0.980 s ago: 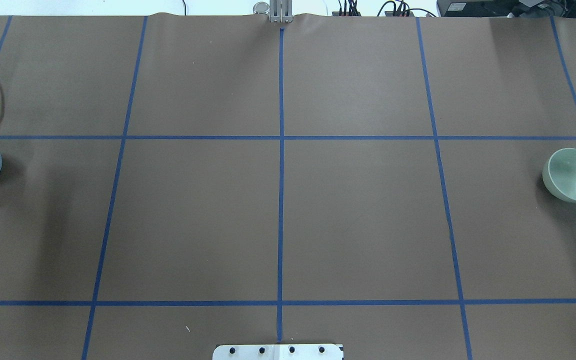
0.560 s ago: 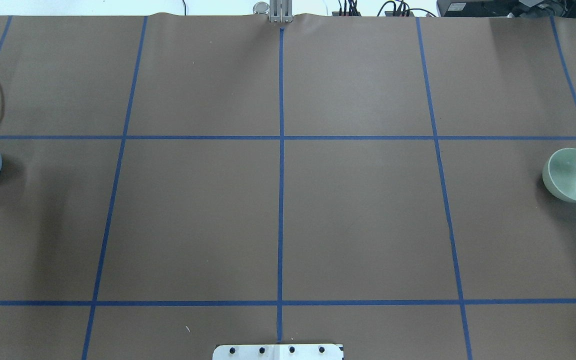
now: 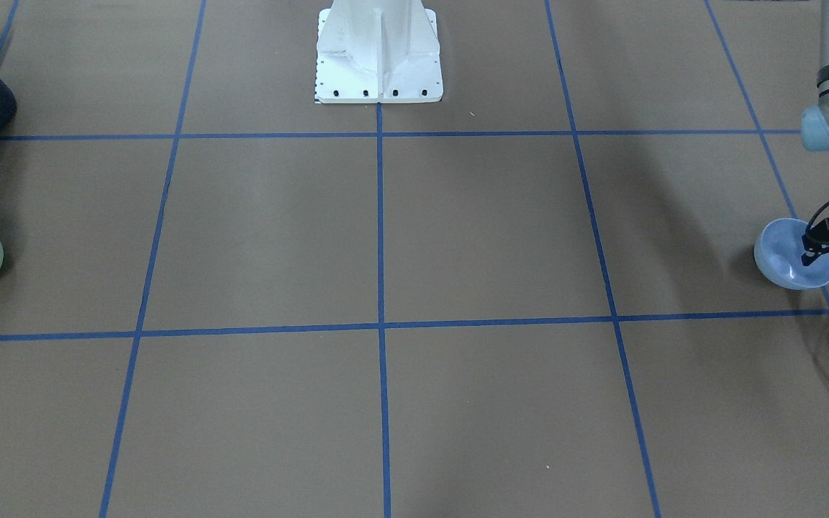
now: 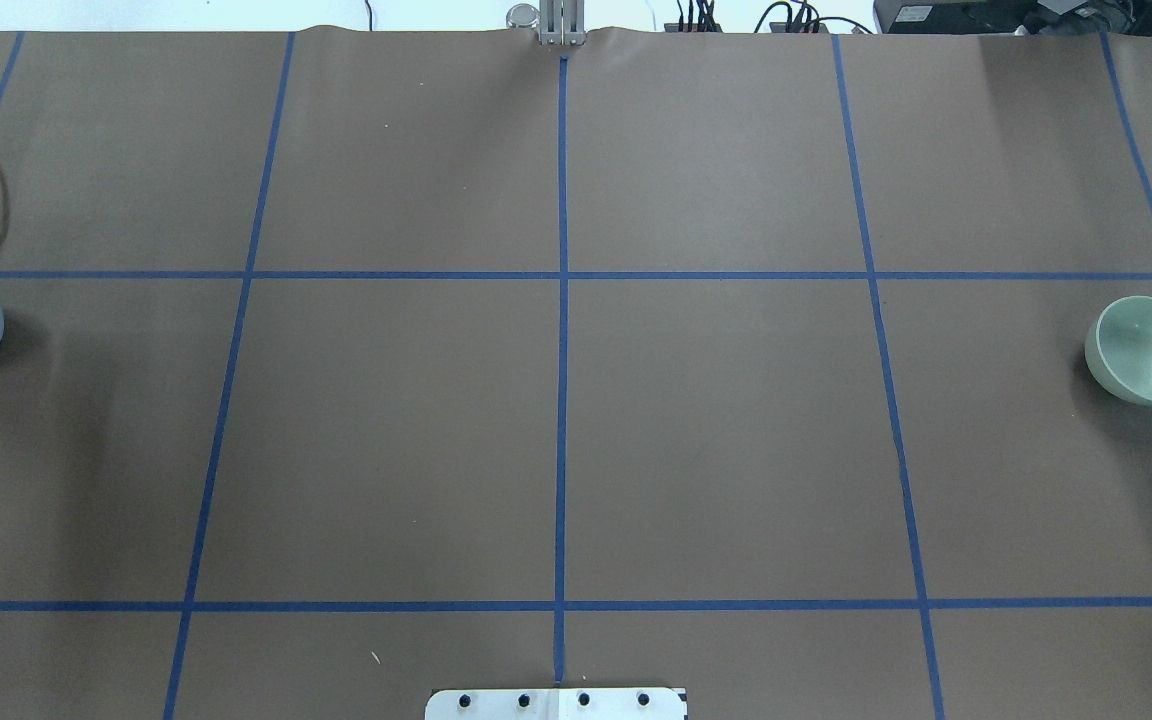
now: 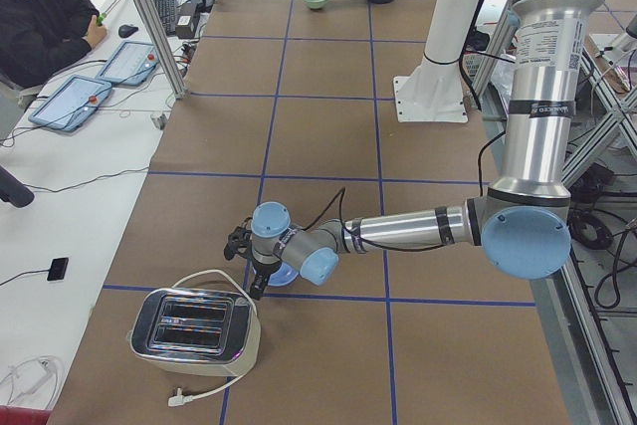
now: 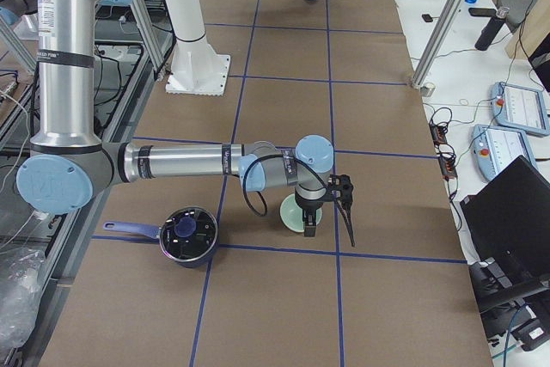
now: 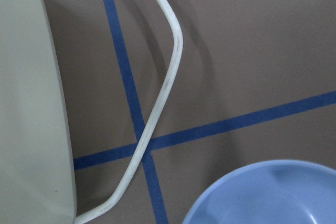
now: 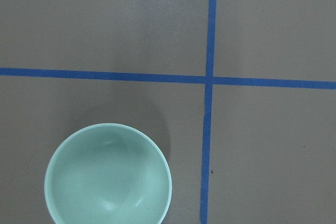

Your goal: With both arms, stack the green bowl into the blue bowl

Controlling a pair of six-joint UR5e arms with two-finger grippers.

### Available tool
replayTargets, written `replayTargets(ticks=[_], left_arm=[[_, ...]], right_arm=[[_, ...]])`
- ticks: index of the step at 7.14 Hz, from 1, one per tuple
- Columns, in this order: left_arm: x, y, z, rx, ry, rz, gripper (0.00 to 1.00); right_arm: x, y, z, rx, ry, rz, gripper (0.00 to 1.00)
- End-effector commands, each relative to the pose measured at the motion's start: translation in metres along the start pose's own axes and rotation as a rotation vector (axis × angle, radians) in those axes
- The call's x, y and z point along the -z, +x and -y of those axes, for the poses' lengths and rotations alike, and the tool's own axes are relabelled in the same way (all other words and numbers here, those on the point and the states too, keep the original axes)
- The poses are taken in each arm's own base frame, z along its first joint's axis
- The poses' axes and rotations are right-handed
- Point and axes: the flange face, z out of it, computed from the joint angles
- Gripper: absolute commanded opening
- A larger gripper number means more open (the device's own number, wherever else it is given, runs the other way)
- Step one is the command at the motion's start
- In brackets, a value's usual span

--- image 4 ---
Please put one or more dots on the green bowl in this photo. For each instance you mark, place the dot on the green bowl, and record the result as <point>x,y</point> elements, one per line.
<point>1118,349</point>

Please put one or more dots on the orange black usb hub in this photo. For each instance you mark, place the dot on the orange black usb hub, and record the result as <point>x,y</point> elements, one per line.
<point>757,17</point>

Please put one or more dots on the black laptop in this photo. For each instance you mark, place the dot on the black laptop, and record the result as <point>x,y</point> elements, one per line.
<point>1055,18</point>

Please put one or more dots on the aluminium frame post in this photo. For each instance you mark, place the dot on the aluminium frame post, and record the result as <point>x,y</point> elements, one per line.
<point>561,22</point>

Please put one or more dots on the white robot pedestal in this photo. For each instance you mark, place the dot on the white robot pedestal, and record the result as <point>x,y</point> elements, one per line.
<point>559,703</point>

